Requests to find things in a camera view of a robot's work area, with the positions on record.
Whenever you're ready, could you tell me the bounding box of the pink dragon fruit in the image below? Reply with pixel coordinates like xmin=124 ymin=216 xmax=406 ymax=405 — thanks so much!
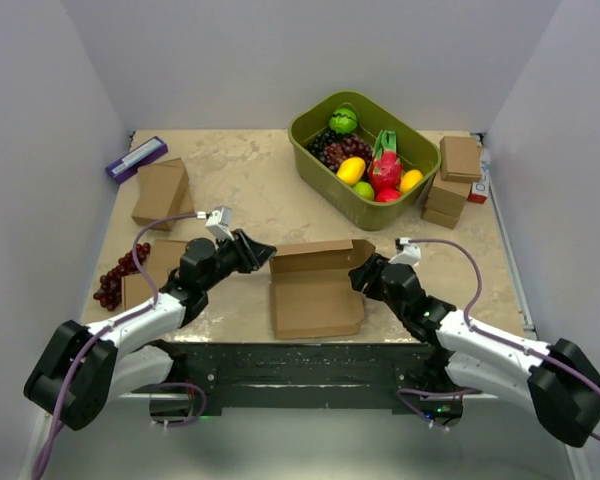
xmin=367 ymin=130 xmax=402 ymax=193

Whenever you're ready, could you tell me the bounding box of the purple white flat box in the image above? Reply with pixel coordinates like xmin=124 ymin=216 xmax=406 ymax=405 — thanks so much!
xmin=105 ymin=136 xmax=168 ymax=185

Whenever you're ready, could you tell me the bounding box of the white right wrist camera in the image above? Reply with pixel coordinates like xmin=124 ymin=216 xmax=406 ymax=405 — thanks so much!
xmin=389 ymin=237 xmax=421 ymax=267

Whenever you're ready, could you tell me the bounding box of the red apple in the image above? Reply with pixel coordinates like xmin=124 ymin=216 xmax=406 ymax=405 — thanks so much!
xmin=375 ymin=188 xmax=402 ymax=203

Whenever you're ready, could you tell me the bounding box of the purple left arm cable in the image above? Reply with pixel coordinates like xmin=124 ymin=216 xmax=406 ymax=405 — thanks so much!
xmin=29 ymin=211 xmax=209 ymax=480

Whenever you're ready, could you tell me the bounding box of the dark purple grape bunch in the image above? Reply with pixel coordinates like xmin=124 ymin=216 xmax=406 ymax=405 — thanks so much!
xmin=306 ymin=129 xmax=338 ymax=158

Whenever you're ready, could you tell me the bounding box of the lower cardboard boxes right stack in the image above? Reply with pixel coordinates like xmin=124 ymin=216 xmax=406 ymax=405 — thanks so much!
xmin=421 ymin=172 xmax=471 ymax=229

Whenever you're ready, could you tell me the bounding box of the folded cardboard box lower left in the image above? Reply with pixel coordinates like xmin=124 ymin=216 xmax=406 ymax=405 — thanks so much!
xmin=121 ymin=239 xmax=187 ymax=310

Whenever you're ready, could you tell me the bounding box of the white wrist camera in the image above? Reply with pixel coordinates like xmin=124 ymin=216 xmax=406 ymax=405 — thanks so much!
xmin=205 ymin=206 xmax=233 ymax=241
xmin=389 ymin=237 xmax=421 ymax=267

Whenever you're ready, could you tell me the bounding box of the brown cardboard box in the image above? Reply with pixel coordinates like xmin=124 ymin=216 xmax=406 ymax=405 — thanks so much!
xmin=269 ymin=239 xmax=375 ymax=340

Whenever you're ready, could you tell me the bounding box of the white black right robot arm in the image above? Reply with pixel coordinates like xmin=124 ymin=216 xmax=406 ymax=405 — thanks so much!
xmin=349 ymin=254 xmax=600 ymax=447

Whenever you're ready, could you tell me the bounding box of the folded cardboard box upper left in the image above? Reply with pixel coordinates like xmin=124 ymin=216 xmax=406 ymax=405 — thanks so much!
xmin=131 ymin=164 xmax=183 ymax=226

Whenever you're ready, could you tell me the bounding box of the red white small carton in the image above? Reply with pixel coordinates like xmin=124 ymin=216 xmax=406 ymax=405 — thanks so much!
xmin=467 ymin=145 xmax=491 ymax=204

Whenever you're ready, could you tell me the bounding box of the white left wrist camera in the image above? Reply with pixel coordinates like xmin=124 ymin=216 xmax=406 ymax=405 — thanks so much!
xmin=205 ymin=206 xmax=233 ymax=241

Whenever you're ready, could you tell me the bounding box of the green lime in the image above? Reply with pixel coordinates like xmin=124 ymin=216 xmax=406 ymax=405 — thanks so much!
xmin=353 ymin=181 xmax=375 ymax=201

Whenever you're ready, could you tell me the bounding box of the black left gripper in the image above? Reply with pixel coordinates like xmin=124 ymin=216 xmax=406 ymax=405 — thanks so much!
xmin=201 ymin=229 xmax=276 ymax=292

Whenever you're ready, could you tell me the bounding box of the red grape bunch on table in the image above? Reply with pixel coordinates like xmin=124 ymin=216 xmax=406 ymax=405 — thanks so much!
xmin=92 ymin=243 xmax=151 ymax=312

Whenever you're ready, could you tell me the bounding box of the cardboard box under upper left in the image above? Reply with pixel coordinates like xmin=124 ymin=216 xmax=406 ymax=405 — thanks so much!
xmin=153 ymin=158 xmax=195 ymax=214

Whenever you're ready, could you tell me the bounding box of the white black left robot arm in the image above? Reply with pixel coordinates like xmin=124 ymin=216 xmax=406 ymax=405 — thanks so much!
xmin=23 ymin=229 xmax=276 ymax=431

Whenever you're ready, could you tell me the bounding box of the red grape bunch in basket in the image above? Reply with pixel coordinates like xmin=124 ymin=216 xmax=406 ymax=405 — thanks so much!
xmin=318 ymin=135 xmax=373 ymax=172

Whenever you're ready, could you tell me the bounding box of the top cardboard box right stack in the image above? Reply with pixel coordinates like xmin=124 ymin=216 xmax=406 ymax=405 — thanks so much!
xmin=439 ymin=136 xmax=481 ymax=183

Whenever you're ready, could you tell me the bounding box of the yellow mango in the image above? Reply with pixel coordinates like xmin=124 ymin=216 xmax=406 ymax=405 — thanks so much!
xmin=336 ymin=157 xmax=366 ymax=186

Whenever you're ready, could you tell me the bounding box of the olive green plastic basket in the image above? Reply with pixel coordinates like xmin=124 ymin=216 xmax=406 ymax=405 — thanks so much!
xmin=288 ymin=91 xmax=441 ymax=231

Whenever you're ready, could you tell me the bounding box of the orange yellow fruit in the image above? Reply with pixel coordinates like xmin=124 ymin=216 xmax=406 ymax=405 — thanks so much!
xmin=399 ymin=169 xmax=423 ymax=194

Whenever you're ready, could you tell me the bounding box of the green black striped fruit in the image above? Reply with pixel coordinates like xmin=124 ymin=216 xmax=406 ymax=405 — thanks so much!
xmin=328 ymin=107 xmax=358 ymax=134

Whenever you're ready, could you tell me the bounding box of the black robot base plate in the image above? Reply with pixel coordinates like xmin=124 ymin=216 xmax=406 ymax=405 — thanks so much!
xmin=139 ymin=343 xmax=474 ymax=425

